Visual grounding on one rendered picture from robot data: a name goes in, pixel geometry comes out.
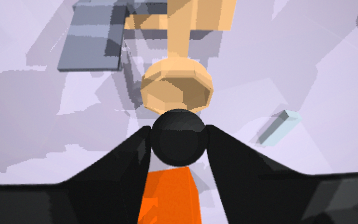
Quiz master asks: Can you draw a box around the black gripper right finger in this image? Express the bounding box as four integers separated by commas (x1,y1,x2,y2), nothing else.
206,124,358,224

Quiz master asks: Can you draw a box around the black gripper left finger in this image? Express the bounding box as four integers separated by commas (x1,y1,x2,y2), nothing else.
0,126,151,224

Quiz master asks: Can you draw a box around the black sphere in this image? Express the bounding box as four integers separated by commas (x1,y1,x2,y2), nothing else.
150,109,208,168

